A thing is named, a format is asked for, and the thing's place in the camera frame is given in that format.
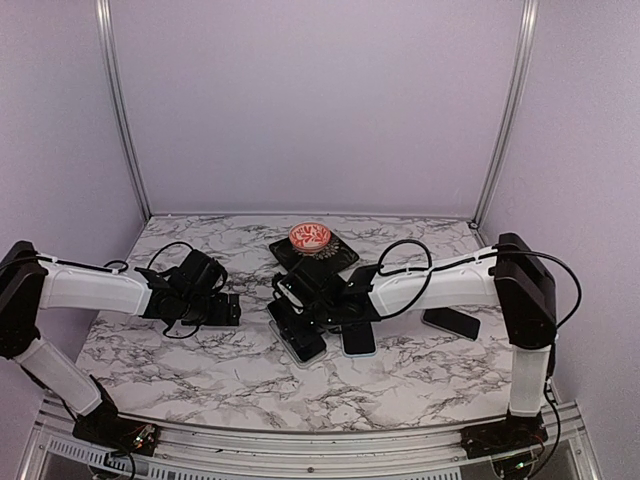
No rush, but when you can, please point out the aluminium frame post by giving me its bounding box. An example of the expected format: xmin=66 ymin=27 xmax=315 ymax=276
xmin=472 ymin=0 xmax=540 ymax=229
xmin=95 ymin=0 xmax=152 ymax=222

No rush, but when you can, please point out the left aluminium frame post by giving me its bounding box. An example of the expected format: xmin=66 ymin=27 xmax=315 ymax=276
xmin=95 ymin=0 xmax=152 ymax=222

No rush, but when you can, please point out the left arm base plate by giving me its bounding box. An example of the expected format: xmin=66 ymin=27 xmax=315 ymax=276
xmin=72 ymin=417 xmax=159 ymax=457

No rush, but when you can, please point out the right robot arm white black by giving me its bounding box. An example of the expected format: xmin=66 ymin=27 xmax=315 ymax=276
xmin=267 ymin=233 xmax=558 ymax=448

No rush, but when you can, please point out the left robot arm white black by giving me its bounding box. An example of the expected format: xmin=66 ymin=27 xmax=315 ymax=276
xmin=1 ymin=240 xmax=241 ymax=445

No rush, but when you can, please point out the grey translucent phone case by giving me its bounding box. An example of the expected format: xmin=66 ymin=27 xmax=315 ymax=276
xmin=268 ymin=320 xmax=327 ymax=369

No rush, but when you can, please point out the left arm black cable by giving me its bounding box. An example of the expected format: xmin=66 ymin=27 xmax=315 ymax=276
xmin=0 ymin=242 xmax=226 ymax=341

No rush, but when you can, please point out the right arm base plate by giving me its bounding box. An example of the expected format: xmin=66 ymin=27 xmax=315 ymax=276
xmin=461 ymin=420 xmax=548 ymax=459

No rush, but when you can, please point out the black square floral plate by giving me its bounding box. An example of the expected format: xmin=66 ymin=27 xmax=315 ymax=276
xmin=269 ymin=234 xmax=360 ymax=282

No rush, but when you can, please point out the front aluminium rail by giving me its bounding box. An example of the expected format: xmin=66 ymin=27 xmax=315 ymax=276
xmin=16 ymin=397 xmax=602 ymax=479

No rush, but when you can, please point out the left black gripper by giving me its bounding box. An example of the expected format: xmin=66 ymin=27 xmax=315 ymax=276
xmin=180 ymin=292 xmax=241 ymax=326

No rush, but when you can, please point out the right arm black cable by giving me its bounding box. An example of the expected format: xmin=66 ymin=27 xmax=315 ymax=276
xmin=377 ymin=240 xmax=583 ymax=331

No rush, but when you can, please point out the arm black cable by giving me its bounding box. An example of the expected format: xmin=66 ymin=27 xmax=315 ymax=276
xmin=0 ymin=242 xmax=226 ymax=341
xmin=377 ymin=240 xmax=583 ymax=331

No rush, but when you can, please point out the right aluminium frame post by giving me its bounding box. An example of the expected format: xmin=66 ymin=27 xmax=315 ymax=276
xmin=472 ymin=0 xmax=540 ymax=229

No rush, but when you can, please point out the red white patterned bowl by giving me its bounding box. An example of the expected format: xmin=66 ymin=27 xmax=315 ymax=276
xmin=288 ymin=222 xmax=332 ymax=253

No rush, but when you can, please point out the black smartphone teal edge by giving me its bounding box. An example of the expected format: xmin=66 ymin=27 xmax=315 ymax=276
xmin=293 ymin=338 xmax=326 ymax=364

